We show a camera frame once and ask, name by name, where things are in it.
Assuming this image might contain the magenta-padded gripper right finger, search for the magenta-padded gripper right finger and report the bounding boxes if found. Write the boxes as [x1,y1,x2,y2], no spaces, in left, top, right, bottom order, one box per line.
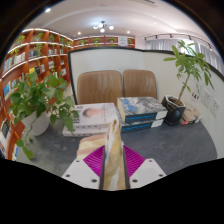
[122,144,167,190]

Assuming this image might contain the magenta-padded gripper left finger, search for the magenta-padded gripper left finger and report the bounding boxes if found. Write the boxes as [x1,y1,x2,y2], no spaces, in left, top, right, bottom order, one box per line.
[61,144,107,191]

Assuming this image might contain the cream and yellow striped towel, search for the cream and yellow striped towel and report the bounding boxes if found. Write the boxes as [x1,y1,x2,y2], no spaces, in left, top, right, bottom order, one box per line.
[75,119,127,192]

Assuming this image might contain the grey book with blue spine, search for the grey book with blue spine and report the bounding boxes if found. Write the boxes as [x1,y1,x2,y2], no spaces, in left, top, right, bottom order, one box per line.
[119,117,165,134]
[116,96,169,124]

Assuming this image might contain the white book with face cover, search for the white book with face cover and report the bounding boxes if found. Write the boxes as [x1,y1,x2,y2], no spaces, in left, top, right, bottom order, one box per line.
[70,102,119,130]

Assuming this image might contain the pothos plant in white pot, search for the pothos plant in white pot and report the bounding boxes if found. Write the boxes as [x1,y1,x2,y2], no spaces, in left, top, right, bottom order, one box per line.
[8,71,80,161]

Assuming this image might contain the tall plant in black pot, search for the tall plant in black pot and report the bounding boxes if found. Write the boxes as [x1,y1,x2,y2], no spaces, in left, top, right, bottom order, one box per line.
[160,39,215,126]

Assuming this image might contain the orange wooden bookshelf unit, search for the orange wooden bookshelf unit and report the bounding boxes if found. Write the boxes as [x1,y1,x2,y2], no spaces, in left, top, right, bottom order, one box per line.
[0,27,136,160]

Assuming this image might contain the white sheer curtains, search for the white sheer curtains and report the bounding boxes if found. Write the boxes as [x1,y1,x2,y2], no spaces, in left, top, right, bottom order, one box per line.
[145,38,224,73]

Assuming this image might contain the small white framed sign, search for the small white framed sign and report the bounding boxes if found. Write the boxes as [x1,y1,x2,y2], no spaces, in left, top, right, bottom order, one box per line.
[118,35,129,47]

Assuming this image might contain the multi-bulb ceiling lamp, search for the multi-bulb ceiling lamp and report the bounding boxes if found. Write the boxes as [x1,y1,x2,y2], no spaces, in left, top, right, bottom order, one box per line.
[92,20,116,34]

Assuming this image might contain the recessed ceiling lights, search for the recessed ceiling lights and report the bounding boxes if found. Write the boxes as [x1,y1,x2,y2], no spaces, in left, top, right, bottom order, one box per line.
[44,7,83,36]

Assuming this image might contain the white wall socket plate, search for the white wall socket plate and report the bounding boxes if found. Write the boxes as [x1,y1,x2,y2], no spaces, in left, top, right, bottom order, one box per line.
[211,98,222,118]
[201,90,213,107]

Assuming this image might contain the black track light rail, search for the black track light rail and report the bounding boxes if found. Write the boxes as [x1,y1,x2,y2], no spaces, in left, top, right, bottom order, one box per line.
[144,32,215,43]

